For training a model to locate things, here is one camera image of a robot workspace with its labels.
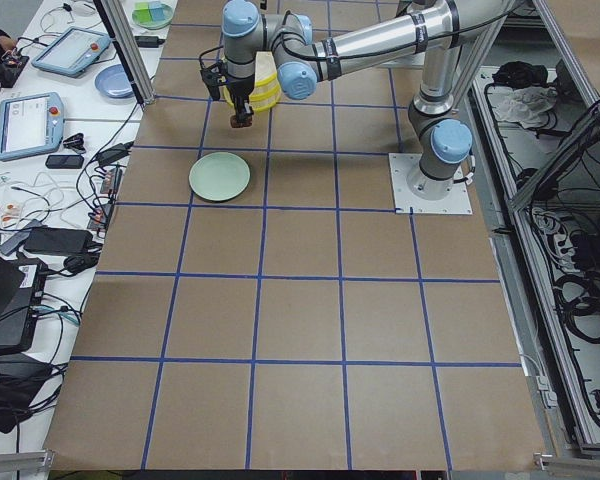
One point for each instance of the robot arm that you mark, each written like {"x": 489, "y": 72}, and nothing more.
{"x": 435, "y": 29}

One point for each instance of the dark red bun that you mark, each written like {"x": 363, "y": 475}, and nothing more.
{"x": 241, "y": 121}

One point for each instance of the light green plate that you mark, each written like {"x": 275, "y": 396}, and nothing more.
{"x": 219, "y": 176}

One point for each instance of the black laptop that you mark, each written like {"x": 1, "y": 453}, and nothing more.
{"x": 21, "y": 288}

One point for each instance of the black power brick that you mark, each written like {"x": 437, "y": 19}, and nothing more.
{"x": 57, "y": 241}

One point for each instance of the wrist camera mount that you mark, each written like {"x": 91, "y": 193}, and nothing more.
{"x": 214, "y": 77}

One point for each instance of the far teach pendant tablet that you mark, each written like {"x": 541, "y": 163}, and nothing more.
{"x": 72, "y": 52}

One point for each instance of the centre yellow bamboo steamer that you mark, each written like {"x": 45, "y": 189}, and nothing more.
{"x": 264, "y": 101}

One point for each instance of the teach pendant tablet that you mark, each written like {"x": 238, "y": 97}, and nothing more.
{"x": 30, "y": 126}
{"x": 72, "y": 52}

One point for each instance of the side yellow bamboo steamer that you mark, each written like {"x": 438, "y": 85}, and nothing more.
{"x": 265, "y": 73}

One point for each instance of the near teach pendant tablet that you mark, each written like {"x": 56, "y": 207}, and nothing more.
{"x": 30, "y": 126}

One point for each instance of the green bowl with sponges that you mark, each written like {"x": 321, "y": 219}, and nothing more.
{"x": 152, "y": 15}

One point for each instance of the black power adapter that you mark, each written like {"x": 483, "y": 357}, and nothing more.
{"x": 149, "y": 41}

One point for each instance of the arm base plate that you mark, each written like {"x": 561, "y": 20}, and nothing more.
{"x": 414, "y": 193}

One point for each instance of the blue plate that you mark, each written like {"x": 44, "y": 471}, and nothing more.
{"x": 113, "y": 82}

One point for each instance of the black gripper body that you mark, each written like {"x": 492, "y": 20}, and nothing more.
{"x": 240, "y": 92}

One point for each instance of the aluminium frame post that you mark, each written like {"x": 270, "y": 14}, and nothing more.
{"x": 117, "y": 26}

